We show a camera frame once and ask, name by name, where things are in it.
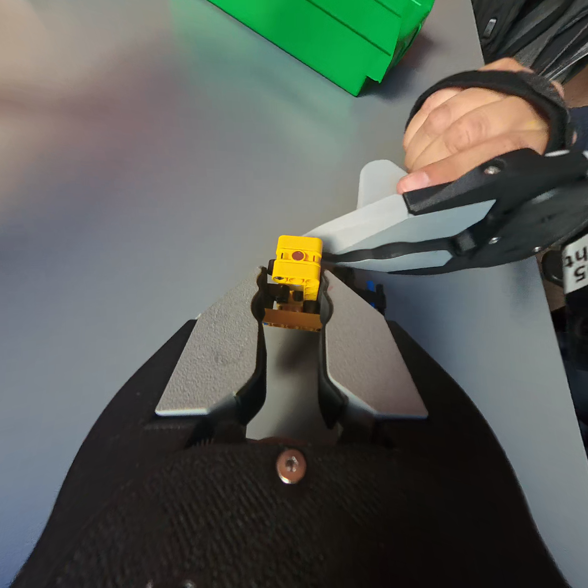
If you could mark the green plastic bin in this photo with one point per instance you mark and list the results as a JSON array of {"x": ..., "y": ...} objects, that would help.
[{"x": 330, "y": 36}]

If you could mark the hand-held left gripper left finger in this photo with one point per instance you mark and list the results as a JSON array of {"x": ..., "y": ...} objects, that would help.
[{"x": 216, "y": 349}]

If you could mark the person's right hand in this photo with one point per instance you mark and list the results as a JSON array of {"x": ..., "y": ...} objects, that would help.
[{"x": 468, "y": 124}]

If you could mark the black and blue lego piece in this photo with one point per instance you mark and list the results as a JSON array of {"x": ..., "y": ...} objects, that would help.
[{"x": 375, "y": 296}]

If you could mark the yellow and black lego model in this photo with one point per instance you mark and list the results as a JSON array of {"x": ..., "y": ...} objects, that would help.
[{"x": 296, "y": 257}]

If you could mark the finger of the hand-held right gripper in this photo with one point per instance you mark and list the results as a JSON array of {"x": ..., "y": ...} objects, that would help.
[
  {"x": 409, "y": 264},
  {"x": 390, "y": 225}
]

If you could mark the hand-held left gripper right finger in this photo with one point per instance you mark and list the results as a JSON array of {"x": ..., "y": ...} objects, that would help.
[{"x": 372, "y": 363}]

